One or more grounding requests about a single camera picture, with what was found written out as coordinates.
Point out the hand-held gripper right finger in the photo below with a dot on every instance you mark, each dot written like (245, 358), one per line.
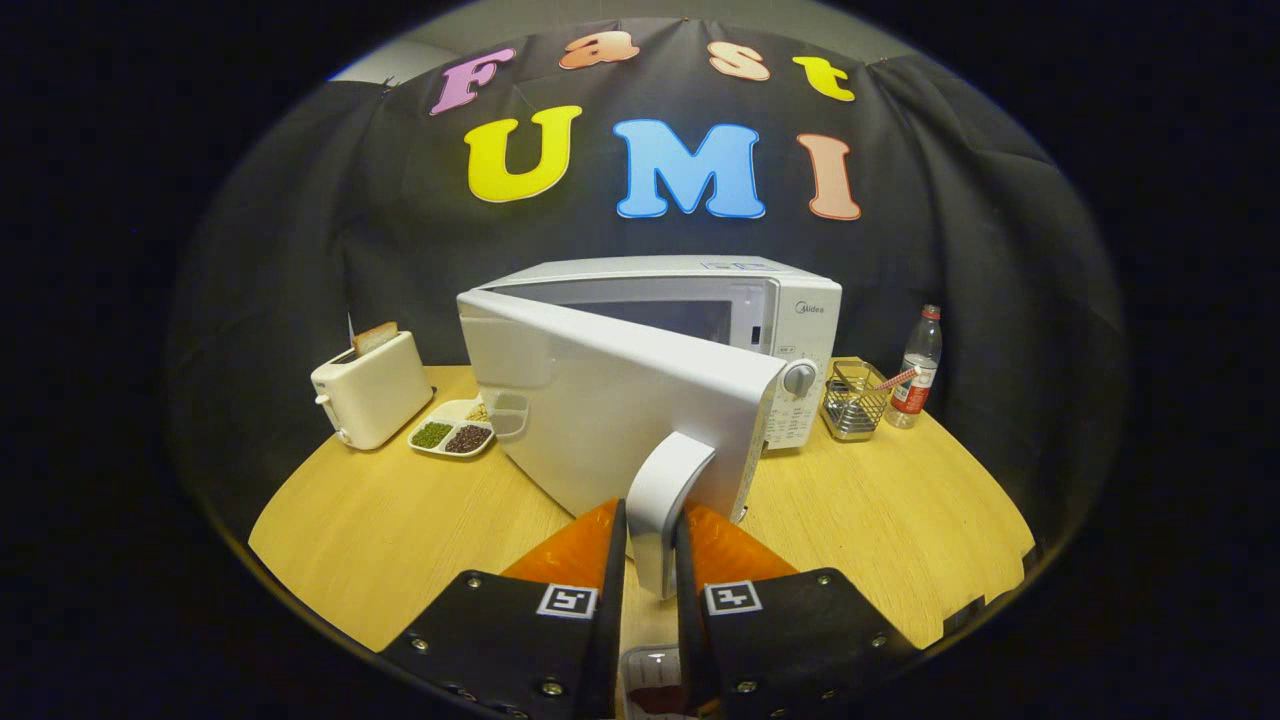
(690, 640)

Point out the toast slice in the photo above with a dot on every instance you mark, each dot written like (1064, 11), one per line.
(375, 338)

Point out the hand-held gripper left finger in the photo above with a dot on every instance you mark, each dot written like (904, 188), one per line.
(612, 640)

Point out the cream toaster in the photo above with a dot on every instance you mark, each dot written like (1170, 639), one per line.
(375, 395)

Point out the red checked straw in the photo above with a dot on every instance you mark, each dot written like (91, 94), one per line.
(895, 379)

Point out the white toaster oven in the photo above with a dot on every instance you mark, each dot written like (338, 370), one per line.
(600, 400)

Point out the white divided bean tray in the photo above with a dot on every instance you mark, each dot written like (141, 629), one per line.
(450, 437)

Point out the small white plate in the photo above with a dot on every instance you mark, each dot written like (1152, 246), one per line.
(650, 662)

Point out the clear plastic water bottle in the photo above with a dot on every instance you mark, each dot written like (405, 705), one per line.
(915, 385)

